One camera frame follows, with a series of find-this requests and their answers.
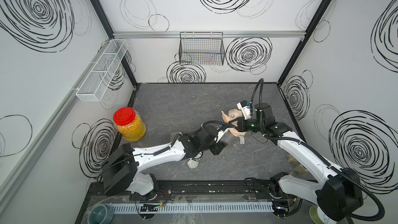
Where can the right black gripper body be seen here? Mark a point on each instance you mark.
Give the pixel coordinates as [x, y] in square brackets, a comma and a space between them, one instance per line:
[243, 126]

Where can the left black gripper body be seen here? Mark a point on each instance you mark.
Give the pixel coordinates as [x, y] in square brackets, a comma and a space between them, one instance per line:
[217, 148]

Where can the grey rectangular eyeglass case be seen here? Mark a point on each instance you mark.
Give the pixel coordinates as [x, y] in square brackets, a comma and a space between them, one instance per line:
[173, 135]

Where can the grey fabric oval eyeglass case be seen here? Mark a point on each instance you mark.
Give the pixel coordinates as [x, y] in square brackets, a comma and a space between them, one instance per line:
[228, 136]

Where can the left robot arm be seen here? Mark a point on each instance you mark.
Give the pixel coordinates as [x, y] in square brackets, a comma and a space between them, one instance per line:
[122, 170]

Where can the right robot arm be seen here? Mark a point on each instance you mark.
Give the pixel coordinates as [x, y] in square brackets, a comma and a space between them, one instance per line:
[335, 196]

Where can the brown cardboard box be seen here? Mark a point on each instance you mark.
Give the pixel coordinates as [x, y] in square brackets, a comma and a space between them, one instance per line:
[292, 160]
[300, 170]

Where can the red lid jar yellow grains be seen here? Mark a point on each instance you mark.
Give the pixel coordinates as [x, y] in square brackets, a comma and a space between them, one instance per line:
[129, 124]

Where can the green white tape roll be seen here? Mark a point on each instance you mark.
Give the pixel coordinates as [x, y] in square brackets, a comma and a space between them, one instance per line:
[317, 216]

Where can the teal tape roll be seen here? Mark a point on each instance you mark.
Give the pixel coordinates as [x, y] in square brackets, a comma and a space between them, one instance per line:
[101, 214]

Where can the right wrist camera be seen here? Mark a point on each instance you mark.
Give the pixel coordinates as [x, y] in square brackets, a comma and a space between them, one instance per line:
[245, 107]

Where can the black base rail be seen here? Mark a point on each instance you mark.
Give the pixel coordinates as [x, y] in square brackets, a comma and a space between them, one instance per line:
[170, 189]

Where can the white slotted cable duct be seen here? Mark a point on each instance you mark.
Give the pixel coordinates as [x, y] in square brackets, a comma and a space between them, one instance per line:
[191, 208]

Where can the black wire wall basket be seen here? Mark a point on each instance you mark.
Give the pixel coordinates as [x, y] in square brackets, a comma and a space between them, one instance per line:
[201, 48]

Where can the white wire wall shelf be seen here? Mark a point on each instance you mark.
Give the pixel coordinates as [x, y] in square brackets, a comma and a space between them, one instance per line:
[104, 68]

